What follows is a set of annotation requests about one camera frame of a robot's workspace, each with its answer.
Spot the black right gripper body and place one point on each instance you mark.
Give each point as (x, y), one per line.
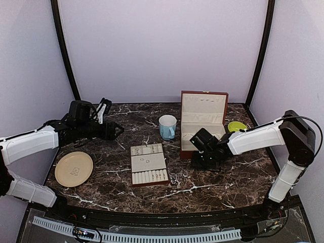
(207, 151)

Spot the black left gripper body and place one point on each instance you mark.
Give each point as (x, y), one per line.
(85, 131)

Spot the brown jewelry tray insert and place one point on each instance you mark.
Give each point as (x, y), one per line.
(152, 173)

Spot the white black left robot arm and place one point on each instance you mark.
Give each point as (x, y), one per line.
(25, 144)

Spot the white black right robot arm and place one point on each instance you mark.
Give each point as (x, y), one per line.
(291, 131)

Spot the brown open jewelry box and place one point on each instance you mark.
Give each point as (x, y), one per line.
(201, 110)

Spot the green bowl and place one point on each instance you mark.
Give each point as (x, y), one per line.
(236, 126)

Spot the light blue mug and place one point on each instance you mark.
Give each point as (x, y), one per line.
(167, 127)

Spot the beige round plate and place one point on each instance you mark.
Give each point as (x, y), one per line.
(74, 169)

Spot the white slotted cable duct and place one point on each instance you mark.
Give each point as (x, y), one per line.
(135, 234)

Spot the black front table rail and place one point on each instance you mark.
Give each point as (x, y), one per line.
(245, 217)

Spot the black left corner post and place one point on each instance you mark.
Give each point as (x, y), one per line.
(63, 48)

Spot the black corner post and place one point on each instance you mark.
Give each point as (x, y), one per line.
(63, 48)
(262, 53)

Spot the black right corner post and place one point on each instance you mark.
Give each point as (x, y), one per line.
(262, 53)

